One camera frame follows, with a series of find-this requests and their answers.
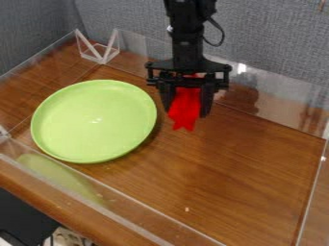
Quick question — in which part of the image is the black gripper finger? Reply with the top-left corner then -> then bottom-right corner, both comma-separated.
158,81 -> 177,111
201,83 -> 214,117

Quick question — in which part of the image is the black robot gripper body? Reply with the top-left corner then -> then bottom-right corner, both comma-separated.
143,32 -> 234,91

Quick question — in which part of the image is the red plastic block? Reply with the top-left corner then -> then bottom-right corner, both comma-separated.
168,87 -> 201,131

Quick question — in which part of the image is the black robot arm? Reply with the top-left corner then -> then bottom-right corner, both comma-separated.
146,0 -> 233,117

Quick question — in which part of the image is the green round plate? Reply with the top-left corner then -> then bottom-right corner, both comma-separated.
31,80 -> 157,163

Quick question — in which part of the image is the white power strip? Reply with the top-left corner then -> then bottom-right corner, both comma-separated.
42,227 -> 95,246

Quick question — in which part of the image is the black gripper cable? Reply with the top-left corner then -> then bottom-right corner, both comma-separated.
201,16 -> 226,48

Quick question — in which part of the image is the clear acrylic enclosure wall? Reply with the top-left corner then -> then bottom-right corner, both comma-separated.
0,31 -> 329,246

